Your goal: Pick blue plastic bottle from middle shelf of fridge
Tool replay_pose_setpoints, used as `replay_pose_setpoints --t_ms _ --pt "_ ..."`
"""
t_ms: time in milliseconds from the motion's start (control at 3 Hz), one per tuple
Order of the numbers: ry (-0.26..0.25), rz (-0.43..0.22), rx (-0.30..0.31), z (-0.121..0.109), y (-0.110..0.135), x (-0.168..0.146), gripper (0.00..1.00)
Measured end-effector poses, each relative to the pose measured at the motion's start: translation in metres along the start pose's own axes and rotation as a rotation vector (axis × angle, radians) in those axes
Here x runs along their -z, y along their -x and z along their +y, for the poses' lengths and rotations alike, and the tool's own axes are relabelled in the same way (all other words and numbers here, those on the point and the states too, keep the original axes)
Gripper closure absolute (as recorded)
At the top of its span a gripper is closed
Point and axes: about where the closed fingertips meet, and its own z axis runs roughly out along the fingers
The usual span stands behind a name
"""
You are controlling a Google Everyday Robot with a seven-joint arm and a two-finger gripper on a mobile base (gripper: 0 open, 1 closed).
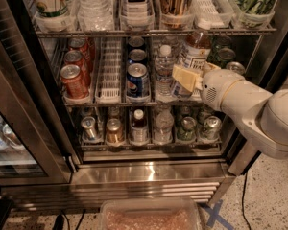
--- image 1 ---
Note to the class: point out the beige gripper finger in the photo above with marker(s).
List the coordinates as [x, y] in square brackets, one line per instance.
[187, 78]
[208, 66]

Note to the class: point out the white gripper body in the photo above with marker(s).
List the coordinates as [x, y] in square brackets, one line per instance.
[218, 86]

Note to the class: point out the brown tea bottle white cap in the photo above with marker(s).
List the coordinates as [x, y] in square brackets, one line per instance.
[193, 54]

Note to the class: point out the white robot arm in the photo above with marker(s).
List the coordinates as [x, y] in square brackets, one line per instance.
[260, 116]

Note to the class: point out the clear water bottle middle shelf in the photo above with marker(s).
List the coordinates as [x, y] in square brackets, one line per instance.
[164, 63]

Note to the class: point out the clear water bottle shelf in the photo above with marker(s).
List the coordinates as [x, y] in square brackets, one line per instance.
[164, 63]
[95, 15]

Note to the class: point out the water bottle bottom shelf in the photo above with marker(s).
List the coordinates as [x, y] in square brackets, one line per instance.
[163, 128]

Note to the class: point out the empty white tray top shelf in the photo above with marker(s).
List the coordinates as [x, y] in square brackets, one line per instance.
[217, 13]

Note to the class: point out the tea bottle bottom shelf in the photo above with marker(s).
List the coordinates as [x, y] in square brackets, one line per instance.
[139, 127]

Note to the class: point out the tea bottle shelf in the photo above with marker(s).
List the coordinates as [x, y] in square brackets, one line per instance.
[139, 127]
[136, 8]

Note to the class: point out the bronze can bottom shelf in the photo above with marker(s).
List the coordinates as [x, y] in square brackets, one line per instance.
[114, 132]

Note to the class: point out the tea bottle top shelf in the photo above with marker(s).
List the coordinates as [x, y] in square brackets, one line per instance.
[136, 8]

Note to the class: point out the stainless steel display fridge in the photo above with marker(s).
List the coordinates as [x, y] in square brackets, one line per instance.
[102, 171]

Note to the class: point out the silver can bottom shelf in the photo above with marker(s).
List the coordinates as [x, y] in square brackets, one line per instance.
[89, 125]

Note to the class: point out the clear water bottle top shelf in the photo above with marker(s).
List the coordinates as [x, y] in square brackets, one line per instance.
[95, 15]

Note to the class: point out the white green can top shelf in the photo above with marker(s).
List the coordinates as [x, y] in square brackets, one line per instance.
[51, 0]

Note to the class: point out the fridge glass door left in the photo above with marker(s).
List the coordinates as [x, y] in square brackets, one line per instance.
[19, 110]

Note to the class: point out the green soda can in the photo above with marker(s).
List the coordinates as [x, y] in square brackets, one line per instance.
[223, 56]
[236, 67]
[221, 41]

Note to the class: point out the green soda can front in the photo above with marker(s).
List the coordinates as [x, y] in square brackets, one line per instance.
[236, 67]

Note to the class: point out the green soda can rear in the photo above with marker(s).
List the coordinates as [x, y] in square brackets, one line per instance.
[221, 41]

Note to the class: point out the green can bottom right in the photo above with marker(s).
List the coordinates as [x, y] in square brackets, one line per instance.
[209, 132]

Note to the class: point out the green can bottom left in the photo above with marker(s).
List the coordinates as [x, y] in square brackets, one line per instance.
[186, 129]

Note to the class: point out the blue pepsi can front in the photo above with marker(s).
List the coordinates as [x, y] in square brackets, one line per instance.
[137, 81]

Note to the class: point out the blue pepsi can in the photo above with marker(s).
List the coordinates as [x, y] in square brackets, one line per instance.
[137, 56]
[136, 42]
[137, 81]

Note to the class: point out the blue pepsi can rear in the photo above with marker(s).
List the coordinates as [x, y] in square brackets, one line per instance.
[136, 42]

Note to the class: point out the empty white plastic tray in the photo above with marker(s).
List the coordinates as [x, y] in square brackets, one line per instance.
[108, 86]

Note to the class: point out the orange soda can rear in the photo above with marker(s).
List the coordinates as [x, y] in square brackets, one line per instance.
[82, 44]

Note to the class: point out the orange soda can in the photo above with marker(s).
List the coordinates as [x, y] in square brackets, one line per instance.
[73, 79]
[77, 57]
[82, 44]

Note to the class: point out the orange soda can front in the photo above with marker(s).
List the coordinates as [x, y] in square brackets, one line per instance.
[73, 79]

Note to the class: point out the blue tape cross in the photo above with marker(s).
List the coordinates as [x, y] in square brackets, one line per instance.
[214, 215]

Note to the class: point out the clear plastic bin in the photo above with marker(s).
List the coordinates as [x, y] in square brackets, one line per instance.
[174, 213]

